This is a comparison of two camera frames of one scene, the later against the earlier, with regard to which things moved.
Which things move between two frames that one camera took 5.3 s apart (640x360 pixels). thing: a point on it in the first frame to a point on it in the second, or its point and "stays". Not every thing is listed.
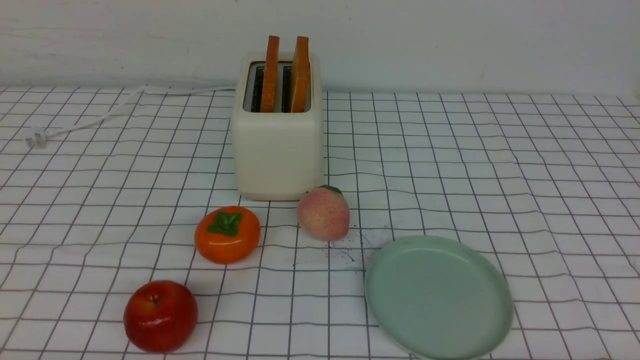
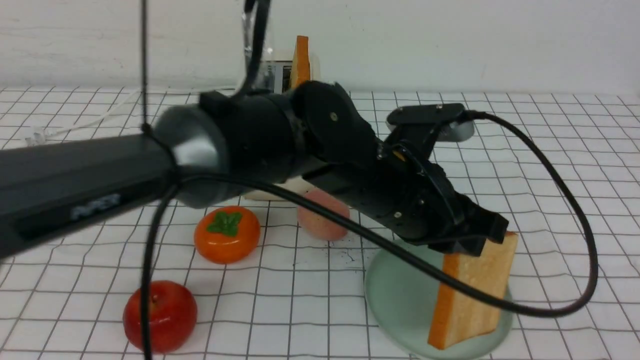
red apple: (160, 316) stays
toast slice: (301, 76) stays
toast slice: (270, 77) to (458, 317)
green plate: (438, 297) stays
